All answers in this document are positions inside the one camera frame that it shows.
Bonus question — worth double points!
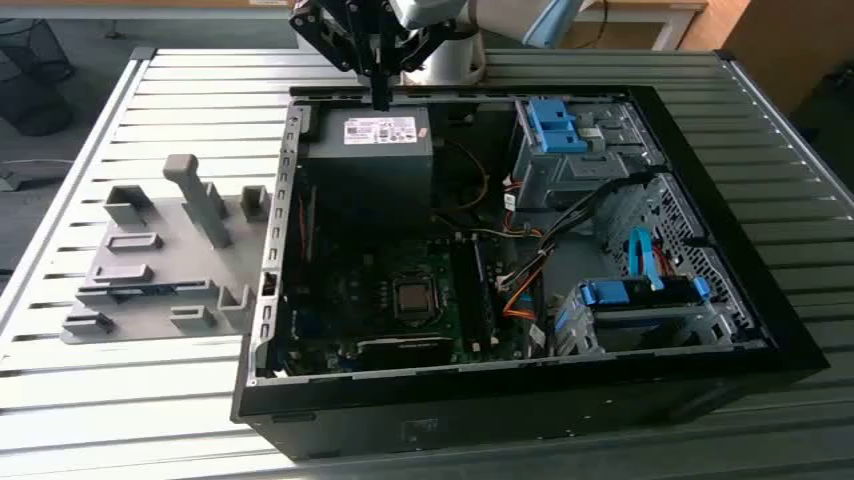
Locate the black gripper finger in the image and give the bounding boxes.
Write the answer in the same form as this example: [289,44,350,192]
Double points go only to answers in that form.
[289,0,388,111]
[384,27,446,111]

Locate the black RAM slot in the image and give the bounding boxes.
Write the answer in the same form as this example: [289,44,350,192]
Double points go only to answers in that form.
[450,233,484,353]

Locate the blue drive bay latch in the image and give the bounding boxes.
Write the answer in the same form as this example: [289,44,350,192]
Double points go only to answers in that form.
[525,98,592,154]

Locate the grey power supply unit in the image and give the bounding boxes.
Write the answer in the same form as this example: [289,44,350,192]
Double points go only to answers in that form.
[301,104,437,242]

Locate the grey optical drive cage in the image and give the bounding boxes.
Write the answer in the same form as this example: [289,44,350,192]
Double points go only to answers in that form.
[512,97,669,214]

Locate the black mesh waste bin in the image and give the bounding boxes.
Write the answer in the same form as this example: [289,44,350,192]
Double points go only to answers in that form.
[0,19,77,137]

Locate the grey parts rack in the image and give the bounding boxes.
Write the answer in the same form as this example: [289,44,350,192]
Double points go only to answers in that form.
[61,153,276,346]

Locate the silver CPU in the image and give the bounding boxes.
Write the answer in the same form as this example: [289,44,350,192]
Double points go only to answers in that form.
[398,284,433,314]

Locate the CPU socket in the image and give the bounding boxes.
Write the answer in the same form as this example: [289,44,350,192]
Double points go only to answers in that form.
[389,268,444,326]

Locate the dark green motherboard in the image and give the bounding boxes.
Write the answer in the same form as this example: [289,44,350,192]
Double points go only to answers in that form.
[280,232,536,375]

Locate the brown wooden cabinet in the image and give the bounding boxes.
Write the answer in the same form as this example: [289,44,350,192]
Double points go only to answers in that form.
[680,0,854,117]

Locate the blue disk carrier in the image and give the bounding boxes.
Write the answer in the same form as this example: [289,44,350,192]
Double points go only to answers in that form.
[577,277,712,307]

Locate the black graphics card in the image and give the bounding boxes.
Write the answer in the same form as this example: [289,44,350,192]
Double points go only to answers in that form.
[356,334,457,372]

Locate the grey disk bay cage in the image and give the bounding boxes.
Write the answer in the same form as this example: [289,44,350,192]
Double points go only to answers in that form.
[548,277,744,357]

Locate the black open PC case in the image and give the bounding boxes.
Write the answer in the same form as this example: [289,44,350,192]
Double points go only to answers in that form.
[230,84,832,461]

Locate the thin yellow wire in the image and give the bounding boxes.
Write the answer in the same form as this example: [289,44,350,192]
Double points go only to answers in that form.
[432,138,494,217]

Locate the thin red wire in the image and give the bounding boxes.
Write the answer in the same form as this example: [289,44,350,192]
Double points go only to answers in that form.
[298,192,317,261]

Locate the black wire bundle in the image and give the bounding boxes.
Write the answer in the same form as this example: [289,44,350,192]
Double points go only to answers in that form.
[532,171,654,257]

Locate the light blue data wire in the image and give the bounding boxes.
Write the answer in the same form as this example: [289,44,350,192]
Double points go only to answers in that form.
[628,226,668,292]

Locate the orange data wire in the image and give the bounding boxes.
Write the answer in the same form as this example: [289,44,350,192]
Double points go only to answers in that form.
[502,272,548,320]

